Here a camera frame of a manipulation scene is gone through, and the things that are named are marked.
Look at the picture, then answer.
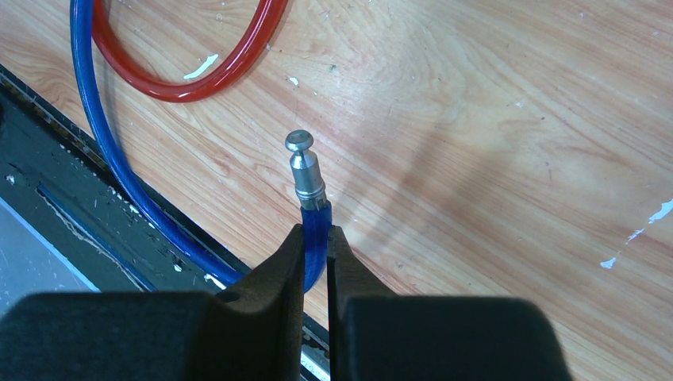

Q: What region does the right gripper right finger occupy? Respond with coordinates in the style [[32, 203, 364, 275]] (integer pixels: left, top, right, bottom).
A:
[[327, 226, 571, 380]]

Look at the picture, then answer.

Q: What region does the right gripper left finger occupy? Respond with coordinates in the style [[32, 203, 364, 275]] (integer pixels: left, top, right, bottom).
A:
[[1, 225, 305, 380]]

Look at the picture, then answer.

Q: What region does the blue cable lock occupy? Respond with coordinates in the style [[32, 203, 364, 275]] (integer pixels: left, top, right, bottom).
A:
[[70, 1, 332, 290]]

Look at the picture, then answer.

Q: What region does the red cable lock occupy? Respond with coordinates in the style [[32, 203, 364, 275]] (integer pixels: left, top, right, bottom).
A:
[[93, 0, 288, 103]]

